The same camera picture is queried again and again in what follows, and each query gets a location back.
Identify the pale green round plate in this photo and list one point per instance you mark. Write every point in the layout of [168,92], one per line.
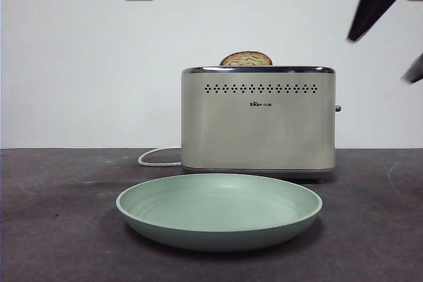
[215,202]

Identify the grey toaster lever knob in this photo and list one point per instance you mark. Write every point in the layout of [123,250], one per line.
[338,108]

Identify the small brown bread slice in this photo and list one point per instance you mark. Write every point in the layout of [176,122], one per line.
[246,59]

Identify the cream toaster with chrome top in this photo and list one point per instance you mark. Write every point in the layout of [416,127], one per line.
[257,136]

